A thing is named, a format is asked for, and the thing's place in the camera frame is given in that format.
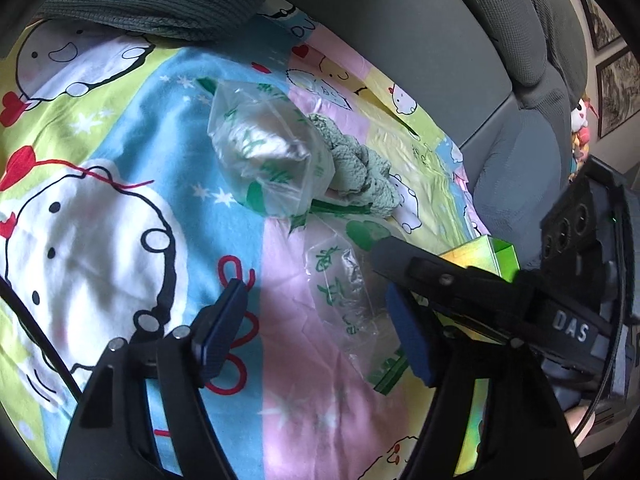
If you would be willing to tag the cartoon printed blanket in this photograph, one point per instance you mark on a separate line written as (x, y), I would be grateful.
(150, 125)

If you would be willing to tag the green cloth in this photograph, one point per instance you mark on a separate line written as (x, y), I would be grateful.
(360, 170)

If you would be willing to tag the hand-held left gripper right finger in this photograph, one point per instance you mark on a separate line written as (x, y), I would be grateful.
(410, 335)

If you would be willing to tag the framed wall picture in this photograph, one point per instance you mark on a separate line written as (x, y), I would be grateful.
(602, 20)
(620, 90)

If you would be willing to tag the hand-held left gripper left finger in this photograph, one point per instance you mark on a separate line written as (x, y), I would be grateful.
(222, 330)

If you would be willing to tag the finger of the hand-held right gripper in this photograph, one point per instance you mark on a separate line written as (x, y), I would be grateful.
(450, 280)

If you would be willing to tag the colourful plush toy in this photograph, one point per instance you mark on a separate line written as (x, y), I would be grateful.
(579, 152)

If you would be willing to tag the white plush toy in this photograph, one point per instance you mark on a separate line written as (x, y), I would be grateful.
(580, 117)

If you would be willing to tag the grey sofa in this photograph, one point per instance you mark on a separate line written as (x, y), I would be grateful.
(425, 35)

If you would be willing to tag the clear green-printed plastic bag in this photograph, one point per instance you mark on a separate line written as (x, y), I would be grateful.
(345, 285)
(270, 160)

